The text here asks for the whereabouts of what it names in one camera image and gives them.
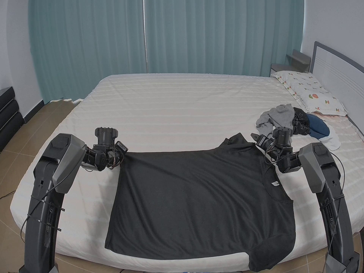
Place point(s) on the black glossy garment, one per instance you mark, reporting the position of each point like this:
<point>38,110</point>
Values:
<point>301,122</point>

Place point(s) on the bed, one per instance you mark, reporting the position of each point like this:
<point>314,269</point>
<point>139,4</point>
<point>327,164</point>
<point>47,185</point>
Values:
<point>170,109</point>

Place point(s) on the black chest of drawers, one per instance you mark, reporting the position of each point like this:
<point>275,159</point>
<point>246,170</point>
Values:
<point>8,115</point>

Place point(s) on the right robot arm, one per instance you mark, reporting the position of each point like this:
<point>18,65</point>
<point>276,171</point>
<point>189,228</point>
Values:
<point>332,195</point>

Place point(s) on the grey bedside table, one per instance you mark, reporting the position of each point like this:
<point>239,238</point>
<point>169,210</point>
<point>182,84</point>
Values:
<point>287,66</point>

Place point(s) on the dark blue garment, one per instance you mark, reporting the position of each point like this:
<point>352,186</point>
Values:
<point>318,125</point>

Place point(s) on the grey garment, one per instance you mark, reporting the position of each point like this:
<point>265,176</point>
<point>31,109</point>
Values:
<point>280,115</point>

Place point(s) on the white garment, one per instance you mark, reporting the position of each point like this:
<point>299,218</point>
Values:
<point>332,139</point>

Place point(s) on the blue-green curtain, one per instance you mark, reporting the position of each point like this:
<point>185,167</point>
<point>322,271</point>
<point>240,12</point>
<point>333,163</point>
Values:
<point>227,24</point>
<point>85,38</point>

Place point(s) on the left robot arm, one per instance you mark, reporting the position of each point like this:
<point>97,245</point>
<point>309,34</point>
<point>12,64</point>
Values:
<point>39,195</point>

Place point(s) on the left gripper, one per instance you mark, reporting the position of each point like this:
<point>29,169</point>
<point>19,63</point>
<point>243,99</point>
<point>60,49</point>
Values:
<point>116,156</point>

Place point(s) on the white printed pillow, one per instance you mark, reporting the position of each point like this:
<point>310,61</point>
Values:
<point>310,91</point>

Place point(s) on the black T-shirt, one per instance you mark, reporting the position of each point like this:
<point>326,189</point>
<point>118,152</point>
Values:
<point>199,203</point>

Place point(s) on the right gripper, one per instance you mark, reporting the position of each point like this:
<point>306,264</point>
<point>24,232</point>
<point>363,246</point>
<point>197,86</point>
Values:
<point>264,143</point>

